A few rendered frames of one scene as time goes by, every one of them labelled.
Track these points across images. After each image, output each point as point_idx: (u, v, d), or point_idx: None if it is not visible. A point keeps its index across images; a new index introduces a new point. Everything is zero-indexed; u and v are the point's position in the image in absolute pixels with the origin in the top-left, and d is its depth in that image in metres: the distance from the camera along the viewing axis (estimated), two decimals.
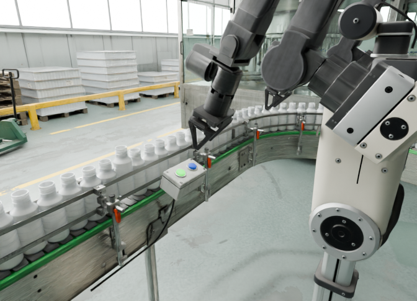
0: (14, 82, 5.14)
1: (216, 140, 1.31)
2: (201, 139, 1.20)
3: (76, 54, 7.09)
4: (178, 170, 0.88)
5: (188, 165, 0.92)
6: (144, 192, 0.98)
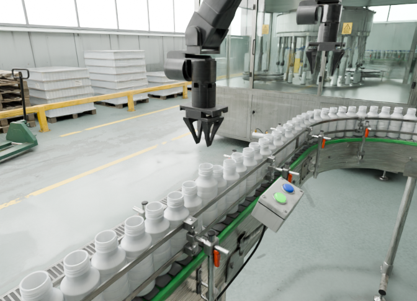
0: (22, 83, 4.96)
1: (284, 151, 1.13)
2: (273, 150, 1.03)
3: (84, 53, 6.91)
4: (277, 195, 0.70)
5: (285, 187, 0.75)
6: (224, 219, 0.80)
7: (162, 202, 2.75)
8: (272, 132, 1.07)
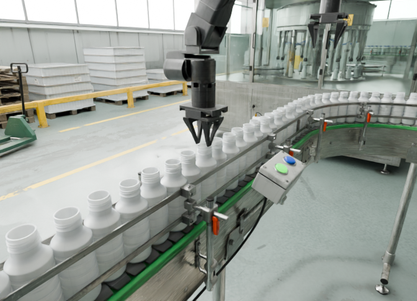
0: (22, 78, 4.94)
1: (285, 131, 1.11)
2: (273, 129, 1.00)
3: (83, 50, 6.89)
4: (278, 166, 0.68)
5: (286, 159, 0.72)
6: (223, 193, 0.77)
7: None
8: (273, 112, 1.05)
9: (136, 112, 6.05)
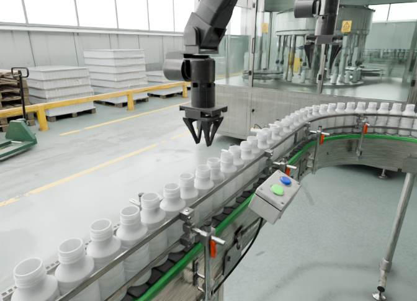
0: (22, 82, 4.96)
1: (282, 146, 1.13)
2: (271, 144, 1.02)
3: (84, 53, 6.91)
4: (274, 187, 0.70)
5: (282, 179, 0.75)
6: (221, 212, 0.80)
7: None
8: (270, 126, 1.07)
9: (136, 115, 6.07)
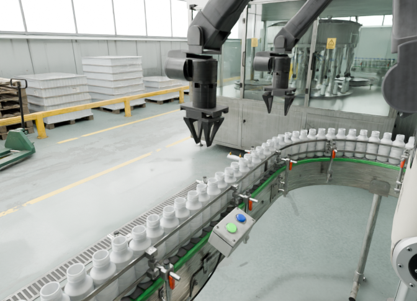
0: (21, 90, 5.09)
1: (251, 175, 1.26)
2: (238, 177, 1.15)
3: (82, 59, 7.04)
4: (229, 226, 0.83)
5: (237, 217, 0.87)
6: (188, 243, 0.93)
7: (153, 210, 2.88)
8: (239, 160, 1.20)
9: (133, 121, 6.20)
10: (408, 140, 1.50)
